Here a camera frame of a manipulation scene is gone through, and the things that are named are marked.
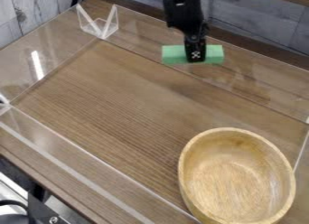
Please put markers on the green rectangular block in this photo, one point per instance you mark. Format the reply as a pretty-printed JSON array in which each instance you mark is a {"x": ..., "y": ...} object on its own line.
[{"x": 175, "y": 54}]

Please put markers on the clear acrylic corner bracket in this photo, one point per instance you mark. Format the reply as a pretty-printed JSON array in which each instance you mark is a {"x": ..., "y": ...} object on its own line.
[{"x": 98, "y": 27}]

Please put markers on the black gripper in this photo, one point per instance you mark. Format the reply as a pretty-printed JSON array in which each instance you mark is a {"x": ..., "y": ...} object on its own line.
[{"x": 185, "y": 16}]

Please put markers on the black metal stand bracket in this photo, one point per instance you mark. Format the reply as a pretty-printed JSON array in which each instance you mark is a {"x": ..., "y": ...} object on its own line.
[{"x": 41, "y": 214}]

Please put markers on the wooden bowl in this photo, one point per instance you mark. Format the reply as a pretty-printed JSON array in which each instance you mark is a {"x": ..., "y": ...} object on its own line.
[{"x": 236, "y": 178}]

